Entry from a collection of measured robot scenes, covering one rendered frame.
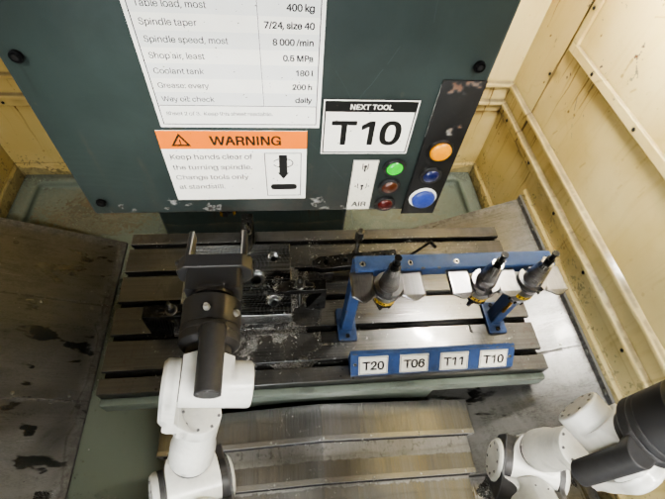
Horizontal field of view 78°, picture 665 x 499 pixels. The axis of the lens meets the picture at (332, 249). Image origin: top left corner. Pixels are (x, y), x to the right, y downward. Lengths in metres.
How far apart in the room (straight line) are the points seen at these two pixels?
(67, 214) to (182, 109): 1.63
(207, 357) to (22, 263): 1.24
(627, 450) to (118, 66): 0.69
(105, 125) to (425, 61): 0.32
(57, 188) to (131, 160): 1.67
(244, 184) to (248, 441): 0.88
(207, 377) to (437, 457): 0.90
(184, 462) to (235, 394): 0.18
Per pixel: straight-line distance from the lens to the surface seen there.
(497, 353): 1.23
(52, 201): 2.13
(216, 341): 0.58
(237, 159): 0.48
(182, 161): 0.50
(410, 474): 1.30
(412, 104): 0.45
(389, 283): 0.87
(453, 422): 1.37
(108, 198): 0.57
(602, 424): 0.71
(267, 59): 0.41
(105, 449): 1.50
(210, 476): 0.81
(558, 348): 1.48
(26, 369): 1.58
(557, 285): 1.07
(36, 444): 1.52
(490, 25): 0.43
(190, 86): 0.43
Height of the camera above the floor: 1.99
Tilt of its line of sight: 55 degrees down
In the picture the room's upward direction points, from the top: 7 degrees clockwise
